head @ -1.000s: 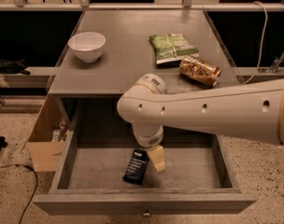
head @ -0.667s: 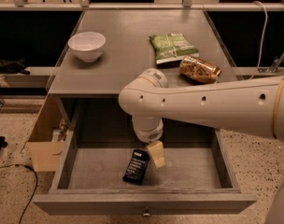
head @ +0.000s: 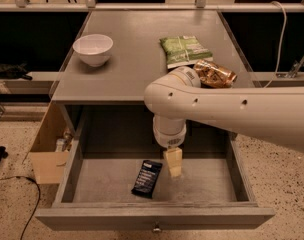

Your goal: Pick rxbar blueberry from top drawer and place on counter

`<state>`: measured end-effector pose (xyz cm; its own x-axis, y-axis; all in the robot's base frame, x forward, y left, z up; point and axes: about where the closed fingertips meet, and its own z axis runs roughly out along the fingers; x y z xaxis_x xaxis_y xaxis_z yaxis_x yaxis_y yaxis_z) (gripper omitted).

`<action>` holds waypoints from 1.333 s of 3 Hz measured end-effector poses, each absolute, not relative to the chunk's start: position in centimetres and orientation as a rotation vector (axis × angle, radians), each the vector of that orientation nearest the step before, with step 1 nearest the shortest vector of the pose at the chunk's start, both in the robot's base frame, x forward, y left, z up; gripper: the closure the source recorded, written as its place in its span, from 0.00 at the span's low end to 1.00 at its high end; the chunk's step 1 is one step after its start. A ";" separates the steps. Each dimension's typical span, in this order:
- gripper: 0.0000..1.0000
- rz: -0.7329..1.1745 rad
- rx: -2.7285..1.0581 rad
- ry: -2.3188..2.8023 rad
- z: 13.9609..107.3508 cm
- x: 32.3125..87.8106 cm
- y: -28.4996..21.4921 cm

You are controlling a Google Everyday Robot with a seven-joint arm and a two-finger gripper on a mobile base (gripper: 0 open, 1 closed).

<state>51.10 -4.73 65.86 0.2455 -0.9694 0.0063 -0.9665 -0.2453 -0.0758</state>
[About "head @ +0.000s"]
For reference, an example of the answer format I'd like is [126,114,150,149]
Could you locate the white hanging cable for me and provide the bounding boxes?
[262,0,288,89]

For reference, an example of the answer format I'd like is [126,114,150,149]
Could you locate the dark blue rxbar wrapper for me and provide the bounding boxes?
[131,160,163,198]

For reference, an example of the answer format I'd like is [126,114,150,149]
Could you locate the grey metal rail frame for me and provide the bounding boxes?
[0,0,304,12]

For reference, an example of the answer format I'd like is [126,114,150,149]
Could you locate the white ceramic bowl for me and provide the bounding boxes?
[73,34,113,67]

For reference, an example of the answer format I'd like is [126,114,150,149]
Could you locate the grey wooden cabinet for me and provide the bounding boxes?
[52,10,254,141]

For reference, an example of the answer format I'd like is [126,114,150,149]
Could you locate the gold brown snack bag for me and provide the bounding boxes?
[193,59,237,88]

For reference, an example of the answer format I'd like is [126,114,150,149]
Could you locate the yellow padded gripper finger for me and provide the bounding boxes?
[163,147,182,177]

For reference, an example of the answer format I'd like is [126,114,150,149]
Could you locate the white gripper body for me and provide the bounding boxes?
[153,115,186,148]

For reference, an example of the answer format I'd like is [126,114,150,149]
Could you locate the brown cardboard box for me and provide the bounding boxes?
[29,103,74,184]

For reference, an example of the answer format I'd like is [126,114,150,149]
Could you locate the small metal drawer knob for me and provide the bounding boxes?
[152,223,162,233]

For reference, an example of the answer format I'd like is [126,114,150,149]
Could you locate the open grey top drawer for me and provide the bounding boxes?
[36,109,275,231]

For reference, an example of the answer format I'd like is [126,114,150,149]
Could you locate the black floor cable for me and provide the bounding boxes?
[0,175,42,240]

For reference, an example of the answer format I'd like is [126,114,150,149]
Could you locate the metal bracket at right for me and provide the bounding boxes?
[276,54,304,78]

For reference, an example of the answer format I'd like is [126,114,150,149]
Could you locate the black object on ledge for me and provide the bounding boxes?
[0,63,32,81]

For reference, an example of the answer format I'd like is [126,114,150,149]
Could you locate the green snack bag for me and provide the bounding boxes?
[160,36,213,69]

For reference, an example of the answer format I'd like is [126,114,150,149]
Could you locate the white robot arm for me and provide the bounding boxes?
[144,66,304,153]

